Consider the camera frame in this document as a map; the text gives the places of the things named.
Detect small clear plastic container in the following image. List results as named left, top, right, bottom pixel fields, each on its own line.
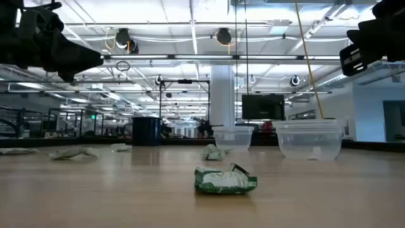
left=211, top=125, right=255, bottom=153

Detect yellow hanging cord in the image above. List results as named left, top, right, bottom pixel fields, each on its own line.
left=294, top=0, right=325, bottom=120

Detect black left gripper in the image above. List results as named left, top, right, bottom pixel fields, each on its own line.
left=15, top=1, right=104, bottom=84

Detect white round column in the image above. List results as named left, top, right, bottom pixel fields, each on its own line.
left=209, top=65, right=236, bottom=127

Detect green white snack packet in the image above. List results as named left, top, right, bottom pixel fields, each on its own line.
left=194, top=163, right=258, bottom=195

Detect long ceiling light bar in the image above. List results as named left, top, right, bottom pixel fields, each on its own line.
left=103, top=54, right=341, bottom=61

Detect black table frame rail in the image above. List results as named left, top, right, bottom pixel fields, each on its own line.
left=0, top=136, right=405, bottom=153

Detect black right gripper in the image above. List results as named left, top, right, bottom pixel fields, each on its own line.
left=339, top=12, right=405, bottom=77

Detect black waste bin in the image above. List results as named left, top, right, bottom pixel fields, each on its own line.
left=131, top=116, right=163, bottom=147

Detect black metal workstation frame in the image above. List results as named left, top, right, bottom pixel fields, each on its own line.
left=159, top=79, right=211, bottom=128

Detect black hanging cable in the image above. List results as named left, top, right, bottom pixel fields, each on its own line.
left=234, top=0, right=239, bottom=125
left=244, top=0, right=250, bottom=125

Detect black monitor screen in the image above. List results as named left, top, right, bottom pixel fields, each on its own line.
left=241, top=94, right=286, bottom=121

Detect large clear plastic bowl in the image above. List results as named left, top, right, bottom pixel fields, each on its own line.
left=272, top=118, right=345, bottom=162

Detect black ceiling cable reel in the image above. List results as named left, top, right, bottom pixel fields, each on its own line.
left=215, top=27, right=233, bottom=46
left=114, top=27, right=140, bottom=54

